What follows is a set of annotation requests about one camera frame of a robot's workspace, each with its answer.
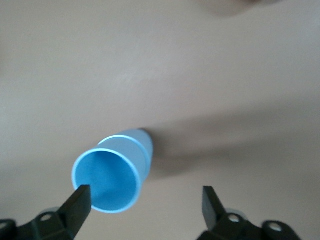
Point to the blue plastic cup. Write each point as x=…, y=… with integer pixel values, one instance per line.
x=107, y=175
x=143, y=140

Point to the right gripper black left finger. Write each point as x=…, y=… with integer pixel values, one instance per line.
x=75, y=210

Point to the brown table cloth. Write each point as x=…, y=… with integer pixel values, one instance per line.
x=175, y=62

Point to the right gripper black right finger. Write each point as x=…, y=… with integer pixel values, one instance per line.
x=214, y=215

